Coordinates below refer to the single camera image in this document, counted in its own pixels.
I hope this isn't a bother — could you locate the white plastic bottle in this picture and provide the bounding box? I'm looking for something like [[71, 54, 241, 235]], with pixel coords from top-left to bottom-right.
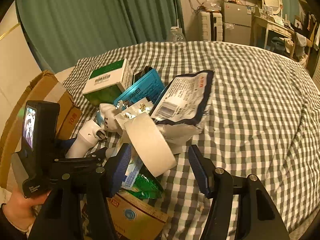
[[66, 120, 106, 158]]

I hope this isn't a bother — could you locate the red white medicine box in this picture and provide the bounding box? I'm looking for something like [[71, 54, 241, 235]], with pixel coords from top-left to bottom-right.
[[106, 190, 170, 240]]

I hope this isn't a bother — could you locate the green snack packet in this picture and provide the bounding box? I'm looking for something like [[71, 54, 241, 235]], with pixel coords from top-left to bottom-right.
[[127, 167, 164, 200]]

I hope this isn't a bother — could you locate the blue tissue pack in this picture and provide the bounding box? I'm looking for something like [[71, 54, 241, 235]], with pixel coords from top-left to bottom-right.
[[121, 153, 143, 190]]

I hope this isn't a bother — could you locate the green white carton box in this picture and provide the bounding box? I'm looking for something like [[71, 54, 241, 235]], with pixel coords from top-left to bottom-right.
[[82, 59, 133, 107]]

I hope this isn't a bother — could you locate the clear tape roll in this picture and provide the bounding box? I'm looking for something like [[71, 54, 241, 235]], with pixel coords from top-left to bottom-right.
[[124, 113, 177, 177]]

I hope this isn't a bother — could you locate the blue foil packet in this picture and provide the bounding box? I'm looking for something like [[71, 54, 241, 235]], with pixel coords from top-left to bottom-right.
[[113, 68, 164, 106]]

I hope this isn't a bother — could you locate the dark-edged white pouch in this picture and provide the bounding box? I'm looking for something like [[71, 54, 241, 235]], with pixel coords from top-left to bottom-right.
[[150, 70, 214, 127]]

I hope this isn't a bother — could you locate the white plush toy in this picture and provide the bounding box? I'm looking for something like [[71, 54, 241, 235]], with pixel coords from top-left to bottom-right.
[[97, 103, 122, 135]]

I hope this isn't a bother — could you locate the small silver sachet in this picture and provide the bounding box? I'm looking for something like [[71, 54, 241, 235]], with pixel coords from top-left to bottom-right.
[[115, 98, 153, 130]]

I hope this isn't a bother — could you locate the person's left hand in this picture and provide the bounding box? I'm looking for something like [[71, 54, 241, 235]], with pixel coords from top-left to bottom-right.
[[3, 186, 50, 231]]

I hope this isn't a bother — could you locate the white quilted mattress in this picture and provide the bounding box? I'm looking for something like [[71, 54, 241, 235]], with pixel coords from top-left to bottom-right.
[[11, 63, 319, 239]]

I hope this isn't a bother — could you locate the brown cardboard box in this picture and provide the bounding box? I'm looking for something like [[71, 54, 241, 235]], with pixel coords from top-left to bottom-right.
[[1, 70, 82, 191]]

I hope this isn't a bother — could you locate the green checkered cloth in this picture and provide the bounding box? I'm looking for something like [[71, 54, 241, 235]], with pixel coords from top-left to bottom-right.
[[63, 41, 319, 232]]

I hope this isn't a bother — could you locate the green curtain left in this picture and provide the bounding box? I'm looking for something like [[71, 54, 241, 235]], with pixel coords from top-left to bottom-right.
[[16, 0, 184, 73]]

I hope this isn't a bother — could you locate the large water bottle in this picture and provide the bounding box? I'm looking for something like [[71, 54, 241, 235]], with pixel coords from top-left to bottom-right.
[[166, 27, 186, 42]]

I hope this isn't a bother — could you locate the white dressing table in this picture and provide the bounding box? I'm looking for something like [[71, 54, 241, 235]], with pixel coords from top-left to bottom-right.
[[250, 16, 292, 49]]

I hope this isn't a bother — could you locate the wooden chair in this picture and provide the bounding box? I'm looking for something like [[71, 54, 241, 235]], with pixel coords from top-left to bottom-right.
[[287, 28, 315, 67]]

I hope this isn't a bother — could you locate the white suitcase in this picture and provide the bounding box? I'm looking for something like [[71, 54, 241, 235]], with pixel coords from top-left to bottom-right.
[[197, 11, 223, 42]]

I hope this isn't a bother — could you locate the grey mini fridge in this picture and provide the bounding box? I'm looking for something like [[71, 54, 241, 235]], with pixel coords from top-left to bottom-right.
[[222, 2, 252, 46]]

